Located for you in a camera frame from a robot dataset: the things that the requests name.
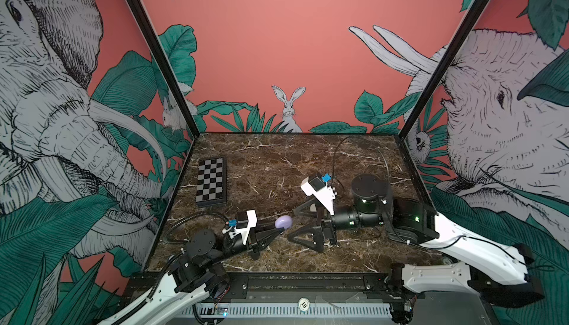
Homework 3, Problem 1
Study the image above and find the black right corner post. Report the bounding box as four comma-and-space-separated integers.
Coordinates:
398, 0, 490, 140

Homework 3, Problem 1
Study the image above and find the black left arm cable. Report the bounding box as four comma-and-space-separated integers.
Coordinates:
162, 211, 230, 244

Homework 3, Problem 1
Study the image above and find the purple earbud charging case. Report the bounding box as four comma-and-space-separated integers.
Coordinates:
274, 215, 293, 230

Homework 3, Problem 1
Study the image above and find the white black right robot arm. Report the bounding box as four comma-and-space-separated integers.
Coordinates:
287, 174, 545, 309

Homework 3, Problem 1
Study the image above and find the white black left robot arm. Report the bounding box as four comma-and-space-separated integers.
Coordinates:
99, 217, 292, 324

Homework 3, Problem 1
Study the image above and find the black left corner post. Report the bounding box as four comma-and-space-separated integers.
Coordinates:
126, 0, 200, 138

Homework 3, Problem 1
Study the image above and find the white perforated vent strip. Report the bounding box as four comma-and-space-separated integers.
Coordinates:
196, 303, 392, 319

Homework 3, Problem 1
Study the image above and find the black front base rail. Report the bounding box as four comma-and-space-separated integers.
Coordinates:
128, 271, 421, 315

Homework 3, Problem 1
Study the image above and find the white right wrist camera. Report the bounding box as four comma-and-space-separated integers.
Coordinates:
301, 174, 337, 215

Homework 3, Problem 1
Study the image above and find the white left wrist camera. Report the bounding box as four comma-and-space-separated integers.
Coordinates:
222, 209, 258, 245

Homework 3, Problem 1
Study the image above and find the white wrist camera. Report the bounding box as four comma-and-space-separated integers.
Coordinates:
301, 174, 337, 215
222, 209, 258, 245

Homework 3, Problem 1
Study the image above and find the black white chessboard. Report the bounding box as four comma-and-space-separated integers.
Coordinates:
195, 156, 228, 208

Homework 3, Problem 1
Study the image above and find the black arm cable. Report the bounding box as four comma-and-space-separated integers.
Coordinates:
162, 211, 230, 244
330, 135, 394, 184

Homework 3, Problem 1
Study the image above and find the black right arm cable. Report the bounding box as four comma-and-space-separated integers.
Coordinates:
330, 135, 394, 184

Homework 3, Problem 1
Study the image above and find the poker chip on vent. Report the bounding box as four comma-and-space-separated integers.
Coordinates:
298, 298, 311, 312

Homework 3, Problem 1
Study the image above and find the black corner post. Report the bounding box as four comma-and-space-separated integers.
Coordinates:
126, 0, 200, 138
398, 0, 490, 140

